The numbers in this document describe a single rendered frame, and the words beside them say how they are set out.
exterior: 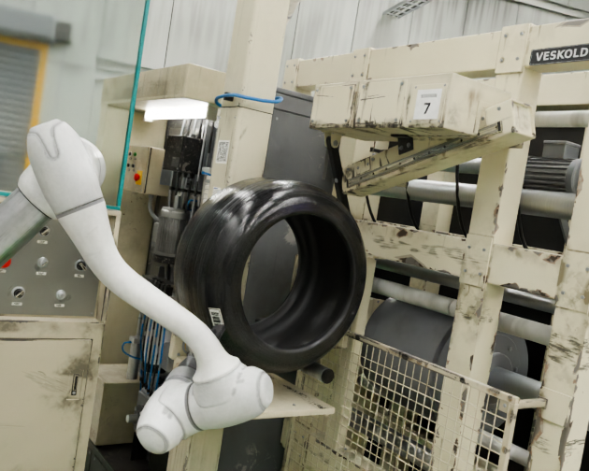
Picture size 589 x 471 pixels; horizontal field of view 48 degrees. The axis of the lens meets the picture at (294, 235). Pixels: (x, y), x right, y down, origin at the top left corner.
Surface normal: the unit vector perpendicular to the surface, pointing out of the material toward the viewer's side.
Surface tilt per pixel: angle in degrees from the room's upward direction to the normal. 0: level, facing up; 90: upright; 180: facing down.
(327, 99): 90
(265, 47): 90
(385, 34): 90
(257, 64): 90
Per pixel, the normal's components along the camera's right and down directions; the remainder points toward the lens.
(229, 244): -0.15, -0.23
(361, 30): 0.26, 0.09
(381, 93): -0.82, -0.10
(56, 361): 0.56, 0.13
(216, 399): -0.27, 0.10
